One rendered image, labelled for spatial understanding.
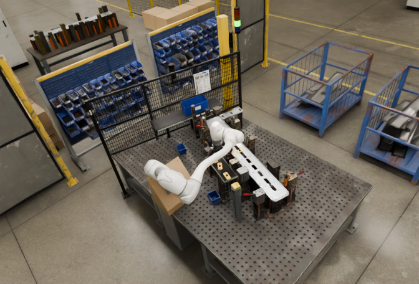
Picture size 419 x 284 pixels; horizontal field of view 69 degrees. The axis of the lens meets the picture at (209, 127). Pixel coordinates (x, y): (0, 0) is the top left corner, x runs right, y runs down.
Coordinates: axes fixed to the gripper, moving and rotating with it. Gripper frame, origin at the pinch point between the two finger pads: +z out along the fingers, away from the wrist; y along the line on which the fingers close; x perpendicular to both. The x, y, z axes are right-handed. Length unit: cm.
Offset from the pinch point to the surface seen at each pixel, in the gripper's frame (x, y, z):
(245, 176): -6.0, 23.0, 20.3
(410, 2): 609, 555, 104
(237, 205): -27.5, 11.5, 33.0
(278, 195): -27, 48, 25
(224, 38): 148, 22, -50
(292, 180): -16, 63, 21
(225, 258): -64, -4, 55
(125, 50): 230, -119, -16
